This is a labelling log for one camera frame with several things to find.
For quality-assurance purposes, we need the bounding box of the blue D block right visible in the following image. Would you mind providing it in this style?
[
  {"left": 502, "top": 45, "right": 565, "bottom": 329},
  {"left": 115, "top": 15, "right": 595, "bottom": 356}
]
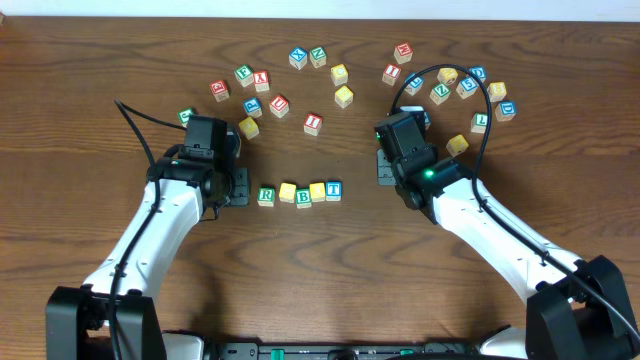
[{"left": 495, "top": 101, "right": 517, "bottom": 122}]

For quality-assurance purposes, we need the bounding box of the yellow block O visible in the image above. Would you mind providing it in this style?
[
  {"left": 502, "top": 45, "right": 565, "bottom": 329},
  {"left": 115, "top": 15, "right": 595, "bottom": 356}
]
[
  {"left": 309, "top": 182, "right": 326, "bottom": 202},
  {"left": 279, "top": 182, "right": 297, "bottom": 203}
]

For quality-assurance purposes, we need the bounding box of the blue P block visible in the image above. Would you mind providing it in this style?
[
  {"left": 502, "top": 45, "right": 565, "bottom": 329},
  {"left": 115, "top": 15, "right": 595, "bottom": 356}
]
[{"left": 243, "top": 97, "right": 262, "bottom": 118}]

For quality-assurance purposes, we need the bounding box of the blue T block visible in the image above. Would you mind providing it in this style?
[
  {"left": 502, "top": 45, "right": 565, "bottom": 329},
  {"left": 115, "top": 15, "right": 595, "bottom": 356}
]
[{"left": 326, "top": 181, "right": 343, "bottom": 202}]

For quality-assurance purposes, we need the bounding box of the red Y block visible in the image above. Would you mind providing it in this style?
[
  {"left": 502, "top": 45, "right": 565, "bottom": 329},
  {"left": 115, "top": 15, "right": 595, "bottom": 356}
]
[{"left": 253, "top": 70, "right": 270, "bottom": 92}]

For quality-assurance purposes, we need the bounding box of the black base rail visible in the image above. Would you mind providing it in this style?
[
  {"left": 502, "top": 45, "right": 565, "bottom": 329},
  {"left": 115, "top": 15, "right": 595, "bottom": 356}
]
[{"left": 159, "top": 329, "right": 501, "bottom": 360}]

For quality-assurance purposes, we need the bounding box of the blue L block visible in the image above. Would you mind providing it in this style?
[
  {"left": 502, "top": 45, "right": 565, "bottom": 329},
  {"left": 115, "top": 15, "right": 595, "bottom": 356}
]
[{"left": 404, "top": 73, "right": 424, "bottom": 96}]

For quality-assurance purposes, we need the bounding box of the red U block upper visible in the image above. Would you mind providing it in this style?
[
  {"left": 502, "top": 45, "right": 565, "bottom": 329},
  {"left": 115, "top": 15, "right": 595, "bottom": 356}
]
[{"left": 269, "top": 95, "right": 290, "bottom": 118}]

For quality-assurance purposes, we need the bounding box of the green B block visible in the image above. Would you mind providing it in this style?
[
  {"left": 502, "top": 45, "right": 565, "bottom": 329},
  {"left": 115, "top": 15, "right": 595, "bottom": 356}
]
[{"left": 295, "top": 188, "right": 312, "bottom": 209}]

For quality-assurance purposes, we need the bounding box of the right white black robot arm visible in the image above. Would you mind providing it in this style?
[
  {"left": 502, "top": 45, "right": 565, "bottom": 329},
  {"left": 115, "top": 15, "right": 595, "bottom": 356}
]
[{"left": 375, "top": 110, "right": 639, "bottom": 359}]

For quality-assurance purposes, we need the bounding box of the red G block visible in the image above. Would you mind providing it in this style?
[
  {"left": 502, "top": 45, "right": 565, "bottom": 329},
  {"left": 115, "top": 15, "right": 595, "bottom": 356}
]
[{"left": 210, "top": 80, "right": 230, "bottom": 102}]

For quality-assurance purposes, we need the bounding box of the green L block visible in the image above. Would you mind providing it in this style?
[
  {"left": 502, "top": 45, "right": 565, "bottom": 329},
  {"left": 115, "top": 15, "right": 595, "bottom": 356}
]
[{"left": 470, "top": 113, "right": 488, "bottom": 134}]

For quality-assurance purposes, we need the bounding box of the red i block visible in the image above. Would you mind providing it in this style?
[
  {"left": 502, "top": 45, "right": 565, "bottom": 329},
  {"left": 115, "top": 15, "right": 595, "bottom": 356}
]
[
  {"left": 382, "top": 64, "right": 401, "bottom": 86},
  {"left": 303, "top": 113, "right": 323, "bottom": 136}
]

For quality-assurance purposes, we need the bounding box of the red H block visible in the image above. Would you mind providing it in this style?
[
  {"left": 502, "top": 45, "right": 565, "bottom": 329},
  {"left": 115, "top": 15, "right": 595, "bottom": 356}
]
[{"left": 394, "top": 42, "right": 414, "bottom": 64}]

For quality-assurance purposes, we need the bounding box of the blue d block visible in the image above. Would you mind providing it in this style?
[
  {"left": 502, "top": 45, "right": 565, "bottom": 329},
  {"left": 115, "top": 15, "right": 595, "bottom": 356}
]
[
  {"left": 469, "top": 66, "right": 487, "bottom": 83},
  {"left": 495, "top": 101, "right": 517, "bottom": 122}
]

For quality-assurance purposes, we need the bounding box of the green N block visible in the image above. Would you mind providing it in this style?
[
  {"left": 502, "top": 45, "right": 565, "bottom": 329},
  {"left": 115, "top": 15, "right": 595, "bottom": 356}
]
[{"left": 309, "top": 46, "right": 327, "bottom": 68}]

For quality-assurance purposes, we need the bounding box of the blue X block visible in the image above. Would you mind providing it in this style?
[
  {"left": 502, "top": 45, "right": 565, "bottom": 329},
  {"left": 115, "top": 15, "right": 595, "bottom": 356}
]
[{"left": 288, "top": 47, "right": 308, "bottom": 70}]

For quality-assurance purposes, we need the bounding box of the yellow 8 block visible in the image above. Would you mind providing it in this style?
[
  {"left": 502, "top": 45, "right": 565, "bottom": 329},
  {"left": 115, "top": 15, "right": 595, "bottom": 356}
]
[{"left": 488, "top": 82, "right": 507, "bottom": 103}]

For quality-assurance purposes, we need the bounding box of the green J block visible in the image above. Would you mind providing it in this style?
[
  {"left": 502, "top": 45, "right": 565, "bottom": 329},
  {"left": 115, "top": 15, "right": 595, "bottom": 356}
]
[{"left": 178, "top": 108, "right": 197, "bottom": 127}]

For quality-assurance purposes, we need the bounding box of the green F block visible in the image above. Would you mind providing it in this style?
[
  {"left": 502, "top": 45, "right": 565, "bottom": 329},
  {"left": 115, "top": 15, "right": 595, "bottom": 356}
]
[{"left": 234, "top": 64, "right": 254, "bottom": 87}]

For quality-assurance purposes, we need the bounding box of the red I block right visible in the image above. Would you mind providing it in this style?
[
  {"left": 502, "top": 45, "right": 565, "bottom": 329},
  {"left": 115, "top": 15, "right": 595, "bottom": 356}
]
[{"left": 382, "top": 64, "right": 401, "bottom": 86}]

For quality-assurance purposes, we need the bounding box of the green R block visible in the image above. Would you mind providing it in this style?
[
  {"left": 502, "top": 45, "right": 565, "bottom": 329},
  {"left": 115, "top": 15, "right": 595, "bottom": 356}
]
[{"left": 257, "top": 187, "right": 275, "bottom": 207}]

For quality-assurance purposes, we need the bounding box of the blue D block upper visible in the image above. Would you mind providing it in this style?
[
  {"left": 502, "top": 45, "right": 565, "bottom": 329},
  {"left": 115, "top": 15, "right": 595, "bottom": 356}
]
[{"left": 469, "top": 66, "right": 487, "bottom": 83}]

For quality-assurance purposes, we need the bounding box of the blue S block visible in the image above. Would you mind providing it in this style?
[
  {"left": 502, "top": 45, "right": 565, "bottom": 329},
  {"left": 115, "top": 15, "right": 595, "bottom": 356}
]
[{"left": 456, "top": 77, "right": 479, "bottom": 99}]

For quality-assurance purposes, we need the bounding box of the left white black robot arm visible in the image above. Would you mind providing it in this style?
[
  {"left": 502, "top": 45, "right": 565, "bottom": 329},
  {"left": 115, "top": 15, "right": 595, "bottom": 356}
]
[{"left": 46, "top": 115, "right": 249, "bottom": 359}]

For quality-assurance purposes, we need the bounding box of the green Z block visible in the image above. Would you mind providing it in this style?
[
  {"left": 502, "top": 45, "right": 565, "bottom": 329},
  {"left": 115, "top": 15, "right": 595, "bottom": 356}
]
[{"left": 430, "top": 83, "right": 451, "bottom": 105}]

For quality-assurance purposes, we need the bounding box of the red I block centre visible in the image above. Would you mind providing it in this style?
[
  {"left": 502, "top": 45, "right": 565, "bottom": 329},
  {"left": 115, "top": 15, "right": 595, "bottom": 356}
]
[{"left": 303, "top": 113, "right": 323, "bottom": 136}]

